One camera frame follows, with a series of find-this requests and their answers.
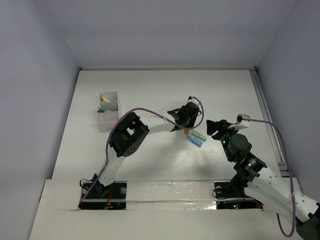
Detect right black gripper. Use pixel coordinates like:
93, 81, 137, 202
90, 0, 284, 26
206, 118, 241, 162

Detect green translucent eraser case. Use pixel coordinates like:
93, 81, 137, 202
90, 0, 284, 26
191, 130, 207, 142

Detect blue translucent eraser case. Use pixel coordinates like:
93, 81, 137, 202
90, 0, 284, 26
186, 135, 203, 148

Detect white pen yellow tip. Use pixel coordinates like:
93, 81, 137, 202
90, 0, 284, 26
101, 97, 111, 102

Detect green dark pen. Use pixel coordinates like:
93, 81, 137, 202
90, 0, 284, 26
97, 108, 108, 113

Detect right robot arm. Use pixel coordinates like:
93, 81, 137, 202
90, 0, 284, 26
206, 116, 320, 240

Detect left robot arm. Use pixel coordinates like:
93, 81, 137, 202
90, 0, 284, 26
90, 96, 204, 198

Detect translucent pink pen holder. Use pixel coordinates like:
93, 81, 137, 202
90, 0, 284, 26
98, 91, 120, 126

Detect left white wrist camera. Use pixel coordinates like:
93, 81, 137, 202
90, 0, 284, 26
187, 95, 201, 105

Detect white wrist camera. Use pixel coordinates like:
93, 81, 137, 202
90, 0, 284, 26
228, 113, 251, 131
187, 95, 201, 105

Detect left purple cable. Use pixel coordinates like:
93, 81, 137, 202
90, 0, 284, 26
82, 96, 205, 201

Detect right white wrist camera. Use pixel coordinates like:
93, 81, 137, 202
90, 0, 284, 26
228, 113, 251, 131

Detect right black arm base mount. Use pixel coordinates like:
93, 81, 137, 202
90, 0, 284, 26
211, 181, 263, 210

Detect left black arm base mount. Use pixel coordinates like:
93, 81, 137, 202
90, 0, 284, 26
78, 181, 127, 210

